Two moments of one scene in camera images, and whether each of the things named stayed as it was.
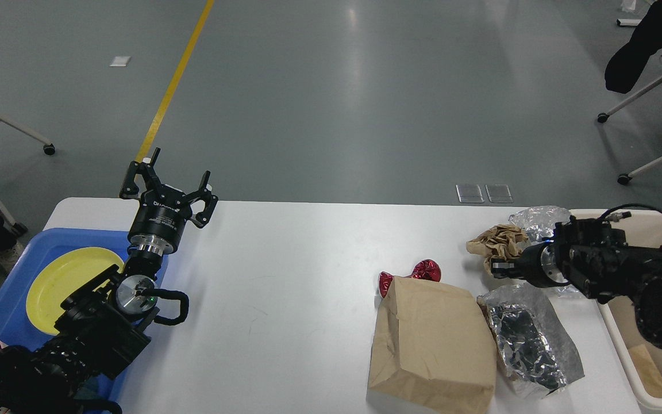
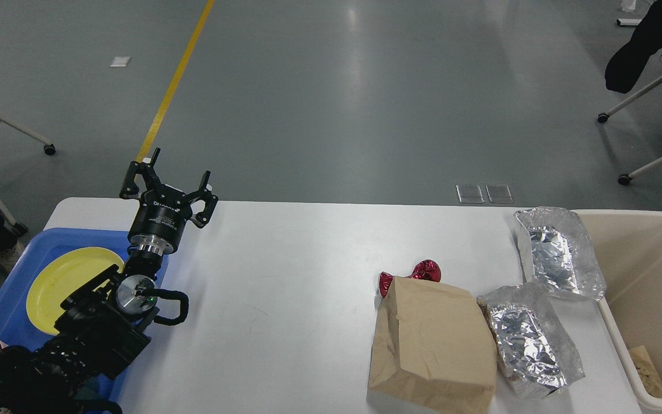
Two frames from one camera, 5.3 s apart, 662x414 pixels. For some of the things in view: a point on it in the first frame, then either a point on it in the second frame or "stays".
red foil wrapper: (427, 269) stays
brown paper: (500, 241) -> (647, 372)
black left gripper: (159, 223) stays
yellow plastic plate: (61, 276) stays
